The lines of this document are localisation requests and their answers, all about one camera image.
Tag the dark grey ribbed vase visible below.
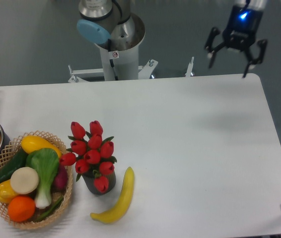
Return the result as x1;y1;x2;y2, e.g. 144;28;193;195
82;172;116;195

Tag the purple red onion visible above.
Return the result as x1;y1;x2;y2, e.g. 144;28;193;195
53;165;68;190

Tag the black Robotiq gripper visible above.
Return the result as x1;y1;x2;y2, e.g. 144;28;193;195
204;0;268;78

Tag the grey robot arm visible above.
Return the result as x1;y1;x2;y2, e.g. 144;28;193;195
76;0;268;81

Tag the green bok choy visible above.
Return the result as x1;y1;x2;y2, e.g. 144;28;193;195
26;148;59;209

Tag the yellow squash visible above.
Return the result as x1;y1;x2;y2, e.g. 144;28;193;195
21;135;62;158

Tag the yellow banana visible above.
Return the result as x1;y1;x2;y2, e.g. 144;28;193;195
90;167;135;224

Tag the green cucumber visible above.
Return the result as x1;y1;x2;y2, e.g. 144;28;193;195
0;148;28;183

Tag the red tulip bouquet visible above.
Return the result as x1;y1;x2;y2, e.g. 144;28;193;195
59;120;117;180

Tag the green bean pod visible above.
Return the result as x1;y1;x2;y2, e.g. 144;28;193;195
34;197;64;222

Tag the woven wicker basket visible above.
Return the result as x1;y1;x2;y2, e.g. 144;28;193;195
0;131;73;230

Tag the white round radish slice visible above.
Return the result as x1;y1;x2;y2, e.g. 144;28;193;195
10;167;39;194

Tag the yellow bell pepper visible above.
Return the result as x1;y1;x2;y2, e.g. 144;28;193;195
0;180;19;204

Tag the orange fruit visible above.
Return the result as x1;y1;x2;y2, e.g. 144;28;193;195
7;195;36;222

